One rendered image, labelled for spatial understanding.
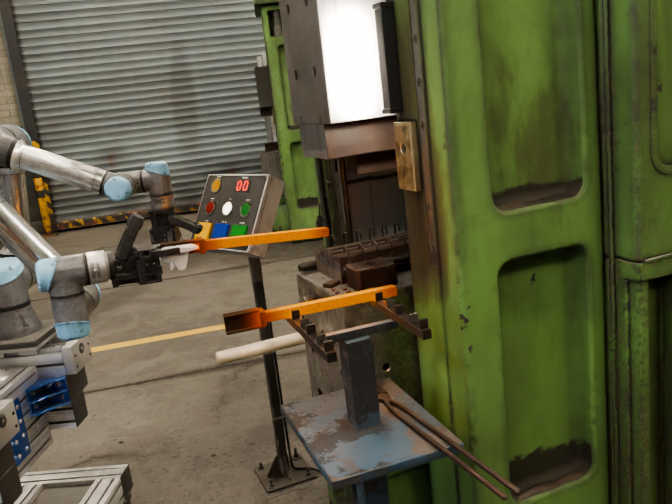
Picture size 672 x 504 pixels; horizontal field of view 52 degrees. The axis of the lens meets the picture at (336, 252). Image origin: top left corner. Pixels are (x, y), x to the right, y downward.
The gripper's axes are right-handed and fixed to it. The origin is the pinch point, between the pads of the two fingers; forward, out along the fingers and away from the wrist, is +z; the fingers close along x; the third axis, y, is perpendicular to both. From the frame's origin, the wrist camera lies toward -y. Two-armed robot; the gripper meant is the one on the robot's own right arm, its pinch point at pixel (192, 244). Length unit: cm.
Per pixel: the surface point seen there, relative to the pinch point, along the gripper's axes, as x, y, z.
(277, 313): 17.5, 15.6, 14.6
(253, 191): -64, -2, 33
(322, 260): -24, 16, 42
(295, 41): -25, -48, 40
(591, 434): 30, 62, 96
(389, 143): -11, -18, 60
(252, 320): 16.2, 16.6, 8.8
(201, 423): -140, 114, 17
